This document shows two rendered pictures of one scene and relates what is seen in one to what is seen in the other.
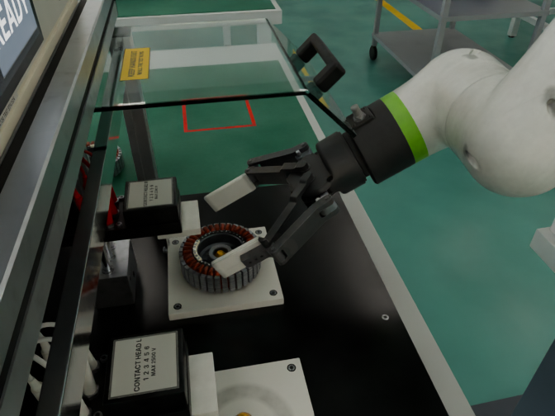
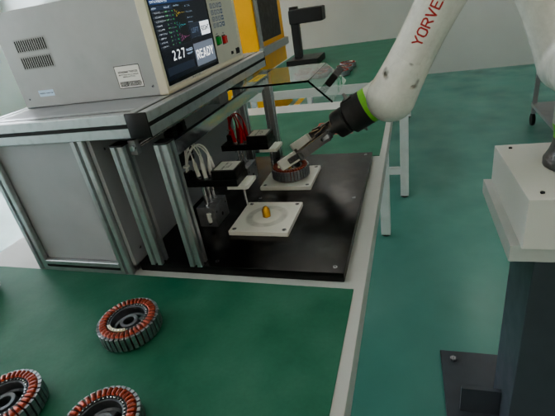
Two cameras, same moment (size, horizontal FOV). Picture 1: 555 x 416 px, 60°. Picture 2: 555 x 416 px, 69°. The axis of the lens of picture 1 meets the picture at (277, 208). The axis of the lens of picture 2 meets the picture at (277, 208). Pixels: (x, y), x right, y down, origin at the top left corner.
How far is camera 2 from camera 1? 68 cm
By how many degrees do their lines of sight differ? 29
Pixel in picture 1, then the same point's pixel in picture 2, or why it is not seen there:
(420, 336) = (370, 209)
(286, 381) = (292, 206)
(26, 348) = (182, 112)
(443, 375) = (369, 220)
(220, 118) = not seen: hidden behind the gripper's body
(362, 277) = (354, 185)
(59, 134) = (208, 81)
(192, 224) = (274, 147)
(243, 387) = (274, 206)
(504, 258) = not seen: outside the picture
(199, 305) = (273, 185)
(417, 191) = not seen: hidden behind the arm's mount
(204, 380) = (248, 180)
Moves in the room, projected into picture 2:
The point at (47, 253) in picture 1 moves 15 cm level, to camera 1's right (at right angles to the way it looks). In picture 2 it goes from (194, 102) to (253, 100)
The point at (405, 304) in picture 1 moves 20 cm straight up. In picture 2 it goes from (372, 199) to (368, 125)
